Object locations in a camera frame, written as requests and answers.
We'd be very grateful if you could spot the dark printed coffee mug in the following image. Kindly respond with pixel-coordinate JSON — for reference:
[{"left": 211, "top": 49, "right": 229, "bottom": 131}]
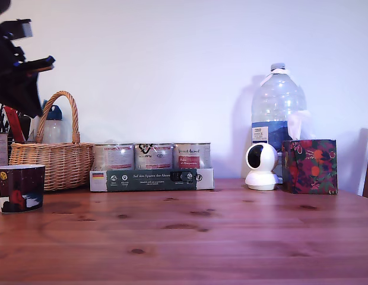
[{"left": 0, "top": 164, "right": 46, "bottom": 214}]

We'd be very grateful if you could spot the dark pen holder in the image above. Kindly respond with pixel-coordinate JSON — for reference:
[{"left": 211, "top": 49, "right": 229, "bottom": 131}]
[{"left": 10, "top": 115, "right": 34, "bottom": 144}]

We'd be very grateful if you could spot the red flat stick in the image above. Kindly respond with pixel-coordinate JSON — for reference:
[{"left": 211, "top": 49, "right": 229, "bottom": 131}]
[{"left": 4, "top": 106, "right": 26, "bottom": 143}]

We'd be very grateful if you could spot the clear bottle with blue cap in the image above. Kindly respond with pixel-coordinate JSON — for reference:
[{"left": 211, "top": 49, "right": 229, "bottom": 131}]
[{"left": 42, "top": 104, "right": 69, "bottom": 144}]

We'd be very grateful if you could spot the white printed paper card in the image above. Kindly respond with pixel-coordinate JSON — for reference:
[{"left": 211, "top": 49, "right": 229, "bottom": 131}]
[{"left": 0, "top": 132, "right": 9, "bottom": 167}]

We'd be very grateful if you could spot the can with red white label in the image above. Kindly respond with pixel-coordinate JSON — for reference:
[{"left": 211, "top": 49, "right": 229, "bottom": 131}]
[{"left": 93, "top": 143, "right": 135, "bottom": 172}]

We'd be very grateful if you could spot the can with black scribble label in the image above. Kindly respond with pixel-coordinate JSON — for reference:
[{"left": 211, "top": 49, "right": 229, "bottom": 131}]
[{"left": 134, "top": 142, "right": 174, "bottom": 171}]

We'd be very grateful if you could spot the dark green white cardboard tray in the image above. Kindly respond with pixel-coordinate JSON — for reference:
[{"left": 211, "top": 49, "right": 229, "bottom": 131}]
[{"left": 89, "top": 167, "right": 215, "bottom": 192}]

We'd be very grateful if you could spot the can with red square label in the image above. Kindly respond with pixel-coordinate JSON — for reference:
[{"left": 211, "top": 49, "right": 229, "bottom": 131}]
[{"left": 173, "top": 142, "right": 212, "bottom": 170}]

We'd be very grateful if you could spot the large clear water bottle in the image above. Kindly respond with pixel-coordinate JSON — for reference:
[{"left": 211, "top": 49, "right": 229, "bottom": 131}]
[{"left": 250, "top": 62, "right": 308, "bottom": 183}]

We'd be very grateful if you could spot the white tissue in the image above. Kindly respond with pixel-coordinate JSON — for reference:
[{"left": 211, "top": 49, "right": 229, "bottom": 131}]
[{"left": 287, "top": 111, "right": 315, "bottom": 141}]

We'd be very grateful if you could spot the floral dark tissue box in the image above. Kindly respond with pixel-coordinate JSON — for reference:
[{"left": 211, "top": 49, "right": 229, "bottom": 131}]
[{"left": 281, "top": 138, "right": 339, "bottom": 195}]

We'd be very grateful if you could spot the wicker basket with handle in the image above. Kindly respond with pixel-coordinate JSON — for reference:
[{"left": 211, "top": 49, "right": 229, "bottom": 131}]
[{"left": 8, "top": 90, "right": 95, "bottom": 191}]

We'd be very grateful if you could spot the small white round camera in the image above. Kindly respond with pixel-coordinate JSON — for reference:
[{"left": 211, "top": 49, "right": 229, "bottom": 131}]
[{"left": 245, "top": 142, "right": 280, "bottom": 191}]

